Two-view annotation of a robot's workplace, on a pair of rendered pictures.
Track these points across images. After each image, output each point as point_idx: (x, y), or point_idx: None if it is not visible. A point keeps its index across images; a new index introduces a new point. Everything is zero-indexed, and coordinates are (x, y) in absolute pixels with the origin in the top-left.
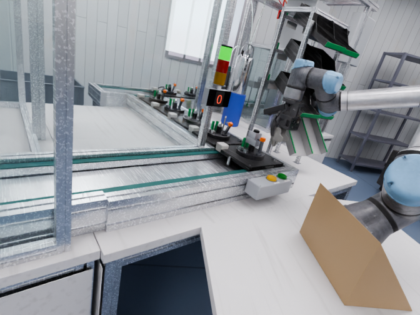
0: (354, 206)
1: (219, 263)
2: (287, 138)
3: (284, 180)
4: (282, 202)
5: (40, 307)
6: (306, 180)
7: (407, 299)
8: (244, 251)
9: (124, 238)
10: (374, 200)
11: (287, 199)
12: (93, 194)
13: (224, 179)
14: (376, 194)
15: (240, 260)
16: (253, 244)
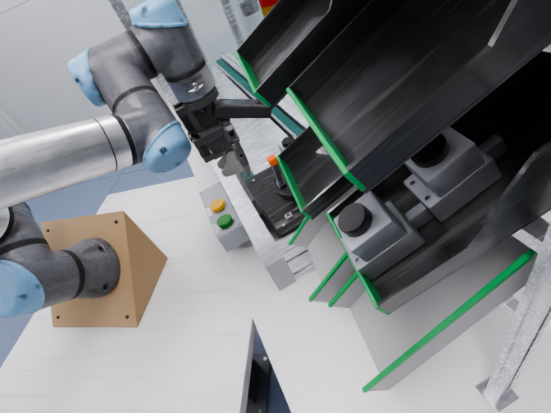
0: (84, 241)
1: (157, 189)
2: (222, 171)
3: (216, 224)
4: (227, 254)
5: None
6: (326, 351)
7: (59, 335)
8: (161, 203)
9: (191, 143)
10: (61, 250)
11: (237, 267)
12: None
13: (216, 161)
14: (59, 254)
15: (154, 201)
16: (166, 211)
